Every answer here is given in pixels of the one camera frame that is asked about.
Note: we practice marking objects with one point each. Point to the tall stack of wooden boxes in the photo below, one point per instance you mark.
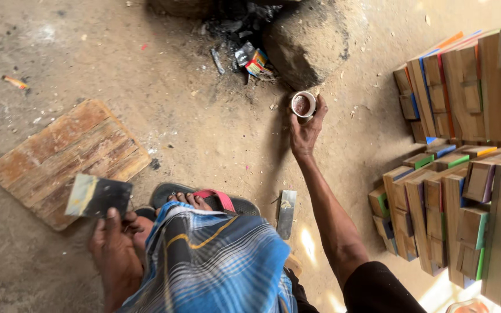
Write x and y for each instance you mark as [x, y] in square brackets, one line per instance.
[468, 87]

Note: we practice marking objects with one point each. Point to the person's left hand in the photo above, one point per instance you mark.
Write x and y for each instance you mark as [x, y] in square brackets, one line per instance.
[115, 252]

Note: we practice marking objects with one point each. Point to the white cup of brown putty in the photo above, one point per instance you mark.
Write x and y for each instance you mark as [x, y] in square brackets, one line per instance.
[302, 105]

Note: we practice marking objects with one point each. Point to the metal scraper blade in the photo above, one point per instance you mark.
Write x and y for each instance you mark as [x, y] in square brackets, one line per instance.
[286, 214]

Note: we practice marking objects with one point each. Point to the black shirt sleeve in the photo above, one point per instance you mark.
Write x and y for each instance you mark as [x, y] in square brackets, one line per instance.
[381, 291]

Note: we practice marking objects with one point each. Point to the orange plastic object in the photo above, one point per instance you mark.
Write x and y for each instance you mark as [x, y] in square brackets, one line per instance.
[468, 307]

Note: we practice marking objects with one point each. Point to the person's foot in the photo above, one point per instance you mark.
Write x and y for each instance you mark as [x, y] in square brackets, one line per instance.
[189, 201]

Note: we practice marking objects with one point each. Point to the heap of ash and rubbish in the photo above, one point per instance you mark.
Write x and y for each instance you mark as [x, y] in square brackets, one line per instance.
[237, 30]

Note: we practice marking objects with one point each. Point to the large grey stone mound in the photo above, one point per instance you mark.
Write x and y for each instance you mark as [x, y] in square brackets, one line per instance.
[309, 41]

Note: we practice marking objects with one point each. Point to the orange wrapper scrap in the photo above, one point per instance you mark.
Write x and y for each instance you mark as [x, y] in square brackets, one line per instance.
[14, 81]

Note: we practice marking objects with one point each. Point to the person's right hand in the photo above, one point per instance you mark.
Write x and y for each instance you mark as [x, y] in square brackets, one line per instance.
[305, 134]

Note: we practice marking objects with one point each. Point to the colourful crumpled packet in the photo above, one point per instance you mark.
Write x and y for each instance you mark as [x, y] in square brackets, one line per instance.
[257, 63]

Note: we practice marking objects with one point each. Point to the blue plaid wrap cloth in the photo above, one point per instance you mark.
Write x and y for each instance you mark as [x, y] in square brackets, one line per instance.
[215, 265]

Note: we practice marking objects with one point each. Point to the black wide putty knife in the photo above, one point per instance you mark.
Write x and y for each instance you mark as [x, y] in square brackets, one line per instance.
[98, 195]

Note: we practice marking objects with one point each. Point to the worn wooden board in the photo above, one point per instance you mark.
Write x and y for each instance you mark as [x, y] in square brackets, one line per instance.
[65, 158]

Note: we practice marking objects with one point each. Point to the low stack of wooden boxes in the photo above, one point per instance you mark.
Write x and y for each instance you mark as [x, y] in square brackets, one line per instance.
[459, 217]

